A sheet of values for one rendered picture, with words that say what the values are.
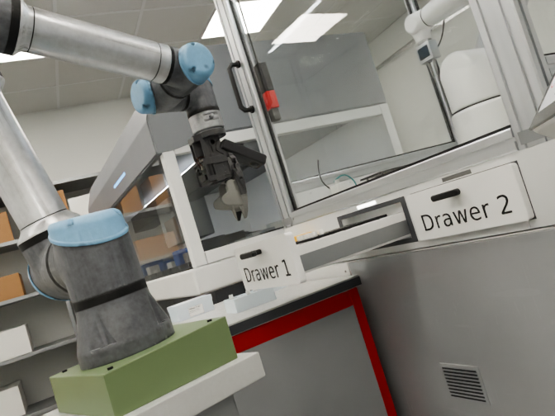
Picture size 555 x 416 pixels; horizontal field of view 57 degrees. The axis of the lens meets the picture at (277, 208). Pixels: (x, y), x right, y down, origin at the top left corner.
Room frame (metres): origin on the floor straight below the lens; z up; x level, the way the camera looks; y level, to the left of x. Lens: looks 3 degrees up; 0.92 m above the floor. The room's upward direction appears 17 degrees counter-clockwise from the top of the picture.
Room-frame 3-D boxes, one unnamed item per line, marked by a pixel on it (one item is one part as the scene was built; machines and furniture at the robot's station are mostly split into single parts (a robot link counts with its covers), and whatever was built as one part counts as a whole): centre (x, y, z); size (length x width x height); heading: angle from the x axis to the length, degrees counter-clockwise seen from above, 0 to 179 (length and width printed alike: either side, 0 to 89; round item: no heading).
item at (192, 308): (1.69, 0.37, 0.79); 0.13 x 0.09 x 0.05; 122
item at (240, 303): (1.45, 0.15, 0.78); 0.12 x 0.08 x 0.04; 117
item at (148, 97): (1.09, 0.16, 1.30); 0.11 x 0.11 x 0.08; 41
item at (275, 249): (1.19, 0.06, 0.87); 0.29 x 0.02 x 0.11; 29
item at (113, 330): (0.82, 0.29, 0.87); 0.15 x 0.15 x 0.10
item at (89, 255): (0.82, 0.30, 0.99); 0.13 x 0.12 x 0.14; 41
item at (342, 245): (1.29, -0.12, 0.86); 0.40 x 0.26 x 0.06; 119
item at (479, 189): (1.07, -0.37, 0.87); 0.29 x 0.02 x 0.11; 29
